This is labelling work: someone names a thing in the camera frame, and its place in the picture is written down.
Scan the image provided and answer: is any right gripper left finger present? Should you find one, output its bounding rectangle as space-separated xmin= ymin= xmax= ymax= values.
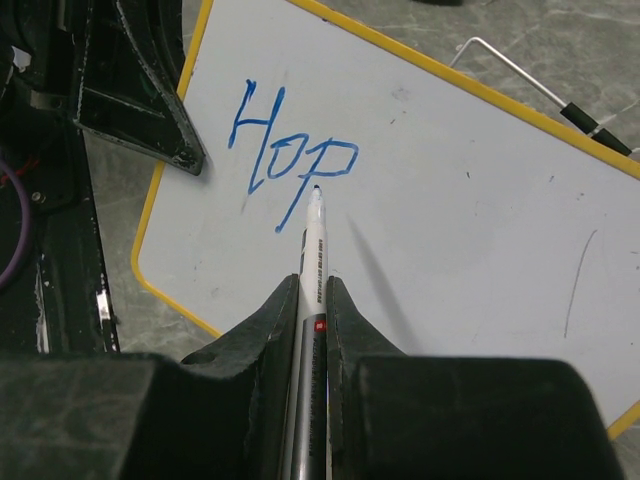
xmin=1 ymin=275 xmax=299 ymax=479

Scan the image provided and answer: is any white whiteboard marker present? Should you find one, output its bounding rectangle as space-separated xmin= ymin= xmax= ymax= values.
xmin=281 ymin=186 xmax=328 ymax=479

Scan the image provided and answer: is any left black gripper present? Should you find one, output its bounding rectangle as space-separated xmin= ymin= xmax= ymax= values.
xmin=0 ymin=0 xmax=207 ymax=221

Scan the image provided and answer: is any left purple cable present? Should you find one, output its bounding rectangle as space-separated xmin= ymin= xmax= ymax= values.
xmin=0 ymin=149 xmax=34 ymax=291

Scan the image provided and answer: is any yellow framed whiteboard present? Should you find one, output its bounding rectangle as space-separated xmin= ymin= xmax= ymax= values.
xmin=131 ymin=1 xmax=639 ymax=435

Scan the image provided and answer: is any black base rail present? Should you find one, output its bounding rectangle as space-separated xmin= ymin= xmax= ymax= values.
xmin=0 ymin=119 xmax=121 ymax=356

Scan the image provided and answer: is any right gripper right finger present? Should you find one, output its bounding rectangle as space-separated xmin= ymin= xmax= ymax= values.
xmin=327 ymin=277 xmax=623 ymax=479

